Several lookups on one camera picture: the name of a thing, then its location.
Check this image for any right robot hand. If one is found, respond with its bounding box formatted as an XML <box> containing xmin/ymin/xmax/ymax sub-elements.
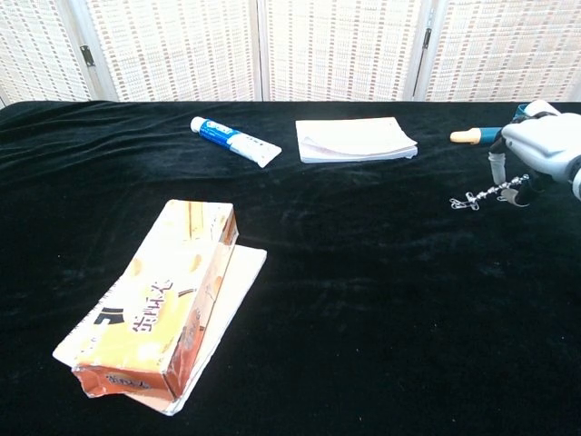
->
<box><xmin>487</xmin><ymin>111</ymin><xmax>581</xmax><ymax>208</ymax></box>

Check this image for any white notepad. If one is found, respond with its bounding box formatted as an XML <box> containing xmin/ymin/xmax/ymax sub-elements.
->
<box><xmin>294</xmin><ymin>116</ymin><xmax>419</xmax><ymax>164</ymax></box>

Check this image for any black velvet tablecloth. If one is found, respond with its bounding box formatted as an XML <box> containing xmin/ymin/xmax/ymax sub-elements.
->
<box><xmin>0</xmin><ymin>100</ymin><xmax>581</xmax><ymax>436</ymax></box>

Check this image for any blue white toothpaste tube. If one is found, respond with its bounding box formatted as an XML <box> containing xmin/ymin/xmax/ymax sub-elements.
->
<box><xmin>190</xmin><ymin>115</ymin><xmax>283</xmax><ymax>170</ymax></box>

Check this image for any woven folding screen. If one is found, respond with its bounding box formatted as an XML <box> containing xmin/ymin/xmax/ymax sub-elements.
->
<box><xmin>0</xmin><ymin>0</ymin><xmax>581</xmax><ymax>106</ymax></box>

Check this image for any orange snack box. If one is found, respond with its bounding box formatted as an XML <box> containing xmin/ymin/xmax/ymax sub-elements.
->
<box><xmin>71</xmin><ymin>199</ymin><xmax>239</xmax><ymax>401</ymax></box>

